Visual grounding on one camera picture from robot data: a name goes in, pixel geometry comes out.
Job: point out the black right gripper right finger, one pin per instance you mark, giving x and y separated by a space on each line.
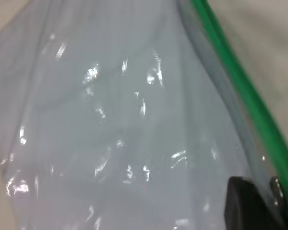
277 189

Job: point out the transparent zip bag green zipper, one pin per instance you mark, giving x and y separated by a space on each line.
110 119

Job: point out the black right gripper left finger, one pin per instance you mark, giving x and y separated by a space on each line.
247 208

